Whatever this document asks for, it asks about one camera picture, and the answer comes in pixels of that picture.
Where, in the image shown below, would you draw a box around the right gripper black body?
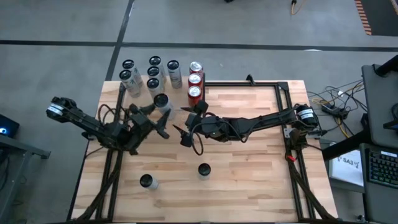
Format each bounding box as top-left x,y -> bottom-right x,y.
186,101 -> 240,143

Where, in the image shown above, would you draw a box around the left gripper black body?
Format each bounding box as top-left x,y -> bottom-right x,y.
118,105 -> 158,155

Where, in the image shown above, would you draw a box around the Celsius Peach Vibe can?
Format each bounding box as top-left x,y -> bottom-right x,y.
153,93 -> 175,121
121,58 -> 144,88

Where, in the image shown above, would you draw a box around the tall white Celsius can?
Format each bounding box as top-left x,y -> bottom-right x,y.
119,69 -> 141,98
146,77 -> 165,100
139,174 -> 160,191

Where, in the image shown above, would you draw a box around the Celsius Arctic Vibe can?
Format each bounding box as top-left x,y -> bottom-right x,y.
167,59 -> 184,90

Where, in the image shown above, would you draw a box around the Celsius can pineapple print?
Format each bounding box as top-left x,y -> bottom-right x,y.
146,66 -> 165,82

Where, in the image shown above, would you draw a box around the Celsius can blue text band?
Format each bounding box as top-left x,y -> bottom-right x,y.
197,162 -> 212,182

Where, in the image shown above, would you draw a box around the red Coca-Cola can dark figure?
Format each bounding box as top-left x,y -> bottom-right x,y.
188,61 -> 205,77

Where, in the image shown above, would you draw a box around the Celsius can orange print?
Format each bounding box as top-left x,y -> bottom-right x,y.
148,55 -> 167,74

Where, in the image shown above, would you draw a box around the grey metal bench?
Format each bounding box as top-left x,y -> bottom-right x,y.
0,135 -> 52,224

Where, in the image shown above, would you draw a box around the black power strip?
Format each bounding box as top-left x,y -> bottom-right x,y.
322,104 -> 340,115

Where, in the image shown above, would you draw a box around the black diagonal strut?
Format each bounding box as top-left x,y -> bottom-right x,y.
374,55 -> 398,77
322,129 -> 374,161

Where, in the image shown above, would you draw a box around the black box blue light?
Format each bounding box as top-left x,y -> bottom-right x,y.
0,114 -> 20,139

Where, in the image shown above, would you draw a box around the white paper sheet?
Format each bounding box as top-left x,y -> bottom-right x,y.
328,149 -> 364,187

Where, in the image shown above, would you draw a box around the black backlit keyboard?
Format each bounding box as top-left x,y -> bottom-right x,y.
368,149 -> 398,190

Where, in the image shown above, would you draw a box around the grey desk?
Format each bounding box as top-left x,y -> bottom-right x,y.
360,63 -> 398,224

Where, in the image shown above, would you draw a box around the black mat orange striped edge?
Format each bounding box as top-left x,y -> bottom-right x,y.
353,0 -> 398,37

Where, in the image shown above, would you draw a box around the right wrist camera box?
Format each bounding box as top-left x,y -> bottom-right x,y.
180,133 -> 195,148

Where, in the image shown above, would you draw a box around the wooden shelf black frame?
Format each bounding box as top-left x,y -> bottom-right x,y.
116,70 -> 206,123

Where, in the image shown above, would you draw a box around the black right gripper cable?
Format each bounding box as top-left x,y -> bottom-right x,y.
190,123 -> 206,156

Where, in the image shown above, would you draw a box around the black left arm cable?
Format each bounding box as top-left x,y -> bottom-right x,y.
98,104 -> 125,125

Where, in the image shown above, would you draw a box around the black aluminium rail frame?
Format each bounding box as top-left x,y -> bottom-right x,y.
203,81 -> 338,222
67,77 -> 131,222

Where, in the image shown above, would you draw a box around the tangled floor cables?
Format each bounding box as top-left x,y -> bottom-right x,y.
307,79 -> 369,139

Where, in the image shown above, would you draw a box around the yellow hanging cable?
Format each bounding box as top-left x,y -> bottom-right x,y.
289,0 -> 304,16

